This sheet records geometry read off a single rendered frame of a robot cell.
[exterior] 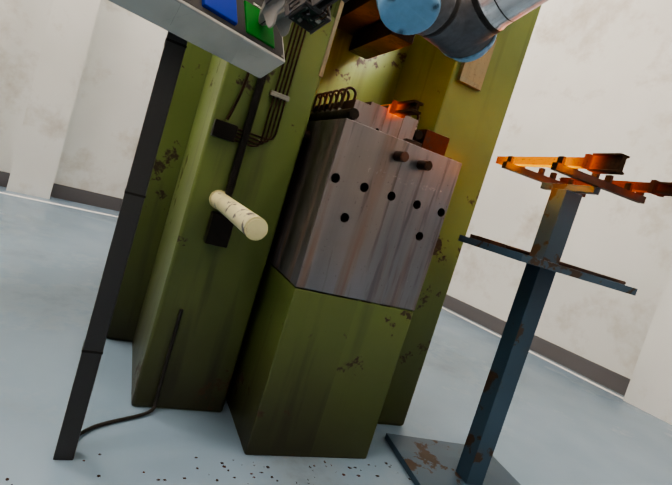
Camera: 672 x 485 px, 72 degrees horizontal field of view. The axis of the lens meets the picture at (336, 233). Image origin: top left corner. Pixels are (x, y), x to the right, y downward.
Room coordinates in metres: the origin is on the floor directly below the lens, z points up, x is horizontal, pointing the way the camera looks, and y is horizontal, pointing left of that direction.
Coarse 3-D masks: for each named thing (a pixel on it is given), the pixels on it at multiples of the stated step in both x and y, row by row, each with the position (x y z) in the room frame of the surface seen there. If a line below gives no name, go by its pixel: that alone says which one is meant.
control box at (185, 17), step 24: (120, 0) 0.79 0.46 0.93; (144, 0) 0.80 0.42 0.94; (168, 0) 0.80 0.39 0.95; (192, 0) 0.83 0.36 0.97; (240, 0) 0.94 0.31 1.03; (168, 24) 0.86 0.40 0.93; (192, 24) 0.86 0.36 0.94; (216, 24) 0.87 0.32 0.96; (240, 24) 0.92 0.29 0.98; (216, 48) 0.93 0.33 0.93; (240, 48) 0.94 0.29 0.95; (264, 48) 0.96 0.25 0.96; (264, 72) 1.03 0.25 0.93
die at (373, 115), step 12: (336, 108) 1.35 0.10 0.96; (360, 108) 1.25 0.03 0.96; (372, 108) 1.27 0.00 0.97; (384, 108) 1.28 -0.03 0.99; (360, 120) 1.26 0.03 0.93; (372, 120) 1.27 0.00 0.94; (384, 120) 1.28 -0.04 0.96; (396, 120) 1.30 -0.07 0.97; (408, 120) 1.31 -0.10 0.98; (384, 132) 1.29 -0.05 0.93; (396, 132) 1.30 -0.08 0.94; (408, 132) 1.32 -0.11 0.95
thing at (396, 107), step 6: (396, 102) 1.28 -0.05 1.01; (402, 102) 1.25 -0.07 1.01; (408, 102) 1.22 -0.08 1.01; (414, 102) 1.20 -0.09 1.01; (420, 102) 1.20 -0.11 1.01; (390, 108) 1.28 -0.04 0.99; (396, 108) 1.28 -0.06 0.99; (402, 108) 1.26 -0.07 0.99; (408, 108) 1.23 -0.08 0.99; (414, 108) 1.21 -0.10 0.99; (396, 114) 1.28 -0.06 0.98; (402, 114) 1.27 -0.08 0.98; (408, 114) 1.25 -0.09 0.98; (414, 114) 1.22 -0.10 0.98; (420, 114) 1.21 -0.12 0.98
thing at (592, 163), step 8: (496, 160) 1.50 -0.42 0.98; (504, 160) 1.46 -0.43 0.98; (520, 160) 1.39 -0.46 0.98; (528, 160) 1.36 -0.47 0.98; (536, 160) 1.33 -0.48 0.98; (544, 160) 1.30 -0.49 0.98; (552, 160) 1.27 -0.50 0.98; (568, 160) 1.22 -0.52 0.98; (576, 160) 1.19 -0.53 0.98; (584, 160) 1.16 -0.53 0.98; (592, 160) 1.15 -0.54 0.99; (600, 160) 1.13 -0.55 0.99; (608, 160) 1.11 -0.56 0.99; (616, 160) 1.09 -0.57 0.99; (624, 160) 1.08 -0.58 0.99; (576, 168) 1.22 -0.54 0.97; (584, 168) 1.16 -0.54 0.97; (592, 168) 1.15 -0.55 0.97; (600, 168) 1.13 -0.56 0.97; (608, 168) 1.11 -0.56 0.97; (616, 168) 1.09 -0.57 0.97
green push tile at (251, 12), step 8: (248, 8) 0.95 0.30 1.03; (256, 8) 0.97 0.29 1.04; (248, 16) 0.94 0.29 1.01; (256, 16) 0.96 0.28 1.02; (248, 24) 0.93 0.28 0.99; (256, 24) 0.95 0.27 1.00; (248, 32) 0.93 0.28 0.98; (256, 32) 0.95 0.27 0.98; (264, 32) 0.97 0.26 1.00; (272, 32) 0.99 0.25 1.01; (264, 40) 0.96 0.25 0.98; (272, 40) 0.98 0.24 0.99
